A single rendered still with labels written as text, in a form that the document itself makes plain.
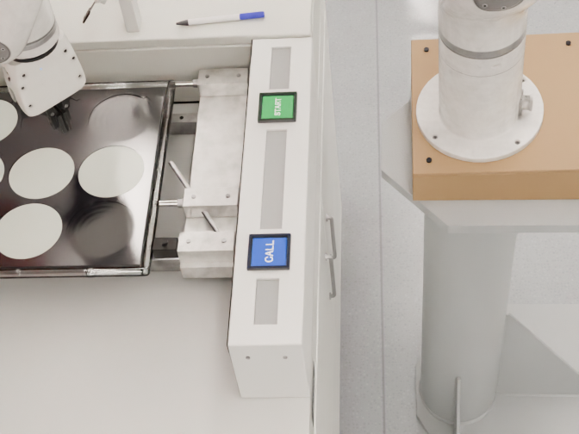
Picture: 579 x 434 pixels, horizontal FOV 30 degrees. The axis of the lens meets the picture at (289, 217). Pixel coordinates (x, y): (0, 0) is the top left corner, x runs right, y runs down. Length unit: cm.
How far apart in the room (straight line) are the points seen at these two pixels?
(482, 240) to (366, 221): 89
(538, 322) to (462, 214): 89
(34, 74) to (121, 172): 22
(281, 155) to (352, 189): 119
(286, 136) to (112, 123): 30
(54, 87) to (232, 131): 30
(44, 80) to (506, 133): 67
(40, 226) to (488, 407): 113
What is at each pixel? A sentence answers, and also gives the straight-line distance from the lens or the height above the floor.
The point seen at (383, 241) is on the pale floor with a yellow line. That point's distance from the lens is 262.
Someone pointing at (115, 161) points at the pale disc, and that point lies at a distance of 166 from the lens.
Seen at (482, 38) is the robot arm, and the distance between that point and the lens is 146.
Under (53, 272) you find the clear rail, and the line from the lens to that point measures 155.
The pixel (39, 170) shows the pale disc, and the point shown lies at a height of 90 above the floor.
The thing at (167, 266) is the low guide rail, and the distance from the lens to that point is 160.
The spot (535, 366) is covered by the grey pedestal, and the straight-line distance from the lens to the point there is 229.
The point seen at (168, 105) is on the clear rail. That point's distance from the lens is 171.
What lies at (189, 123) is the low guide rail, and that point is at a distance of 175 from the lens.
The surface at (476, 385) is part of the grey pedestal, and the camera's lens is 222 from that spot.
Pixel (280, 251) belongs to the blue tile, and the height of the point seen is 96.
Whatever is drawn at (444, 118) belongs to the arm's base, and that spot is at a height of 91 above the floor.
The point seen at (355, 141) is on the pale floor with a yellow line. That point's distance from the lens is 282.
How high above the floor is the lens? 212
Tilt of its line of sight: 52 degrees down
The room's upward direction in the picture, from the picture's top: 8 degrees counter-clockwise
